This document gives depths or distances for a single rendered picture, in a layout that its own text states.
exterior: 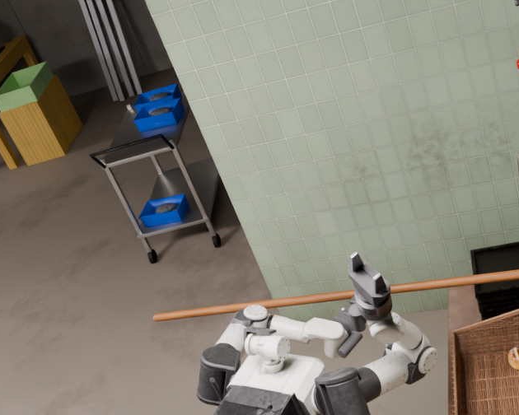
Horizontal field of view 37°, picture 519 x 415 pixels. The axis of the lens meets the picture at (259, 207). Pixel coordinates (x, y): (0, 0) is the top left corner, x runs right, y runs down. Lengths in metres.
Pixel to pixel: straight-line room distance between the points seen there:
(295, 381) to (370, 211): 1.94
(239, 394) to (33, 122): 6.14
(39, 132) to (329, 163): 4.72
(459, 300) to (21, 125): 5.57
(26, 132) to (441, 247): 5.08
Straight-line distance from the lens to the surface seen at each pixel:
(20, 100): 8.06
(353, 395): 2.11
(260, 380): 2.22
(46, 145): 8.17
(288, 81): 3.68
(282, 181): 3.96
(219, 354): 2.35
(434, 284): 2.63
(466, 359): 3.24
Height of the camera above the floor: 2.86
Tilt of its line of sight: 30 degrees down
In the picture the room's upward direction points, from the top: 22 degrees counter-clockwise
